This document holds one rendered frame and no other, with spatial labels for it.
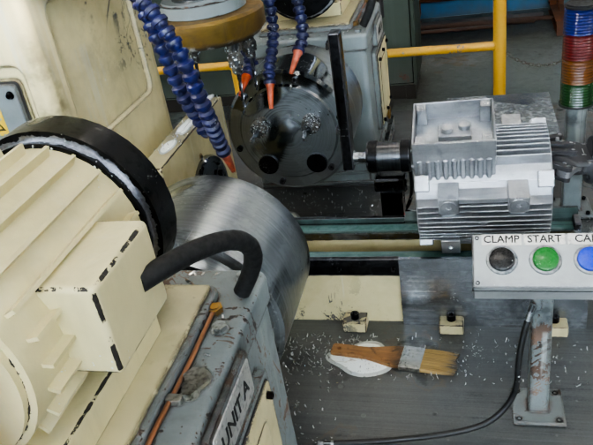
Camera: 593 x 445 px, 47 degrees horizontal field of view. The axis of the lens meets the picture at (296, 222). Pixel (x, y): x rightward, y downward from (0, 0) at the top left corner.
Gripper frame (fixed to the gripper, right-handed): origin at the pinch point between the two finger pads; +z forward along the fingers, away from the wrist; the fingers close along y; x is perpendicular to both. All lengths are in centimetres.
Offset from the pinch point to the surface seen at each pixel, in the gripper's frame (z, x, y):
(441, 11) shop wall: 8, 104, -496
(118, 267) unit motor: 28, -20, 66
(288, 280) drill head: 23.2, 3.8, 33.9
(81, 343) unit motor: 30, -16, 70
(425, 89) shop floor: 13, 110, -323
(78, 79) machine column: 61, -12, 10
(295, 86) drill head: 33.2, -1.7, -19.4
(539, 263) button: -6.7, -0.2, 30.6
